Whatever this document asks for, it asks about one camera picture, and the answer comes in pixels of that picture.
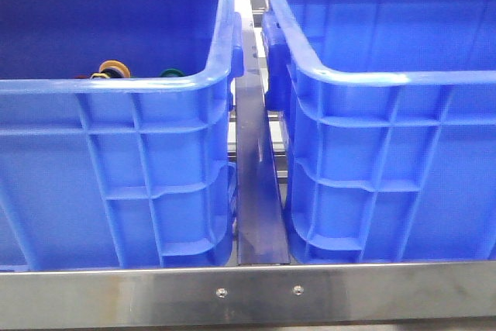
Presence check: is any left blue plastic crate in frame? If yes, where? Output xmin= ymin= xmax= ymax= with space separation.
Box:
xmin=1 ymin=0 xmax=243 ymax=271

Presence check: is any blue plastic crate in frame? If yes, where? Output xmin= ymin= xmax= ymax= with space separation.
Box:
xmin=263 ymin=0 xmax=495 ymax=264
xmin=1 ymin=0 xmax=243 ymax=271

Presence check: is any steel centre divider bar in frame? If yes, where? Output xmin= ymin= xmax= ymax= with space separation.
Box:
xmin=235 ymin=13 xmax=290 ymax=265

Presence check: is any right blue plastic crate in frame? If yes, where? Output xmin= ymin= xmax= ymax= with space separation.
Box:
xmin=263 ymin=0 xmax=495 ymax=264

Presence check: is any green mushroom push button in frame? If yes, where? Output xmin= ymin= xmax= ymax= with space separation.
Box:
xmin=160 ymin=68 xmax=185 ymax=78

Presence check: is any steel front rack rail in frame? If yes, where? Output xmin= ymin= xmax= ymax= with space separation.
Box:
xmin=1 ymin=261 xmax=495 ymax=329

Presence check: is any yellow mushroom push button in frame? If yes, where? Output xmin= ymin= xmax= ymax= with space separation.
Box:
xmin=91 ymin=60 xmax=131 ymax=79

